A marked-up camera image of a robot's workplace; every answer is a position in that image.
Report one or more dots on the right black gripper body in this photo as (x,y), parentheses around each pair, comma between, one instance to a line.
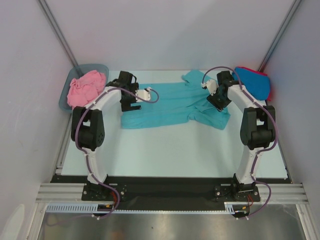
(219,101)

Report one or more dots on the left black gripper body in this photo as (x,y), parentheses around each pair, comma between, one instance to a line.
(126,101)

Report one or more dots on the teal t shirt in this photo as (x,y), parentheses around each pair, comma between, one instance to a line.
(178,103)

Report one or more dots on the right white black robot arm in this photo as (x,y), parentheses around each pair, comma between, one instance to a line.
(258,130)

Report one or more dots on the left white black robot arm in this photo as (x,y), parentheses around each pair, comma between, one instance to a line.
(95,127)

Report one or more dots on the blue folded t shirt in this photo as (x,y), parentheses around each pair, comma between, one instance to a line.
(255,83)

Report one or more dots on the pink crumpled t shirt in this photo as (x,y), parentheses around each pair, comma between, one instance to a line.
(85,89)

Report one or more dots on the grey plastic basket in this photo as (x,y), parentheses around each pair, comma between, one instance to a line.
(75,73)

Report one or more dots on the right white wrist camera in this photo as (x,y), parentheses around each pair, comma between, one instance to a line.
(211,85)

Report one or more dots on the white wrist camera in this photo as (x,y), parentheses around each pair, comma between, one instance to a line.
(211,85)
(143,95)

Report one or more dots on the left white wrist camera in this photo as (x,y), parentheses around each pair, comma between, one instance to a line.
(143,95)

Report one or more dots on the grey slotted cable duct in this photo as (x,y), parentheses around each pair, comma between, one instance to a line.
(96,208)

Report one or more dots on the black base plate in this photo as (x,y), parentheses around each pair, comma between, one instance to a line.
(178,194)

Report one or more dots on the left corner aluminium post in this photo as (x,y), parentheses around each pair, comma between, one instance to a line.
(57,31)

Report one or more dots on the corner aluminium post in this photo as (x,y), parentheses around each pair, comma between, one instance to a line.
(293,9)
(57,31)

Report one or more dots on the right corner aluminium post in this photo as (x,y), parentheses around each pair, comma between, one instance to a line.
(293,9)

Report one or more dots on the aluminium frame rail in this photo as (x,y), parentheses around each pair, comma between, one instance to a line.
(72,193)

